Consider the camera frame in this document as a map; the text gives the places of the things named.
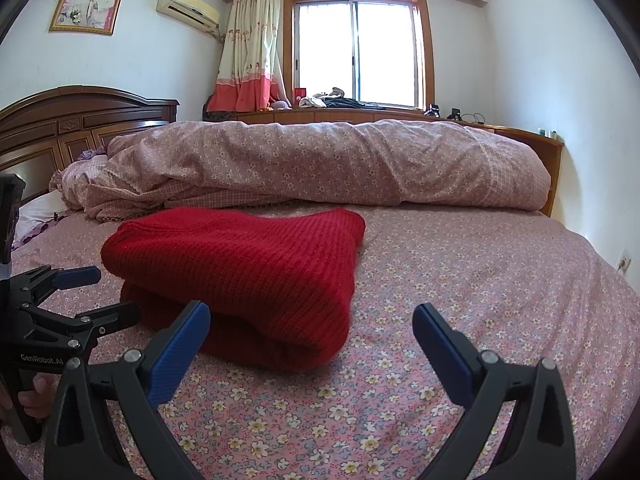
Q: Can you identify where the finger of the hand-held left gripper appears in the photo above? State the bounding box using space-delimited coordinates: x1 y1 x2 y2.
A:
12 266 102 307
22 301 141 358

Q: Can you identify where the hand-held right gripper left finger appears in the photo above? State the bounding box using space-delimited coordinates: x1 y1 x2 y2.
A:
44 300 212 480

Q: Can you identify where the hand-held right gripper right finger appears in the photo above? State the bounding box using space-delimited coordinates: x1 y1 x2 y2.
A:
412 302 573 480

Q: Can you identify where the red knitted cardigan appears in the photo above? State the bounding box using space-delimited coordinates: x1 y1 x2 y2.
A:
100 206 367 373

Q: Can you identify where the pile of clothes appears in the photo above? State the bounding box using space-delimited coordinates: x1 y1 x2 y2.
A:
299 87 386 111

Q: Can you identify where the person's left hand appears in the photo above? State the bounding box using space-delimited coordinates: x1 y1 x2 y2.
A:
0 372 61 423

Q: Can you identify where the bed with pink floral sheet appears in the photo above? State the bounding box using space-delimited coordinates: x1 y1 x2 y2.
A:
0 200 640 480

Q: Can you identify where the white and purple pillow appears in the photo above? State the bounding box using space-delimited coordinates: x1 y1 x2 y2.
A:
12 150 108 251

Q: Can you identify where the dark wooden headboard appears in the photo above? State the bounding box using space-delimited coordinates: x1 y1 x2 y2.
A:
0 85 180 206

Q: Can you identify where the pink floral quilt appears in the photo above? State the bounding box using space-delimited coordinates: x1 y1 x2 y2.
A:
50 119 552 223

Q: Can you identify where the cream and red curtain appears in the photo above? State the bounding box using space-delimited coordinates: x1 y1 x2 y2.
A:
206 0 291 113

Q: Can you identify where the cream air conditioner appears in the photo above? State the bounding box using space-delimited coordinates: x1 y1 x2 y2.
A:
156 0 221 36

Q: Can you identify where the wooden framed window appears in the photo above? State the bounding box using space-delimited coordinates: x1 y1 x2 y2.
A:
282 0 435 111

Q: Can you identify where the black gadget with cable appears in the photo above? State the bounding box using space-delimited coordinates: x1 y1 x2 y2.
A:
447 108 486 126

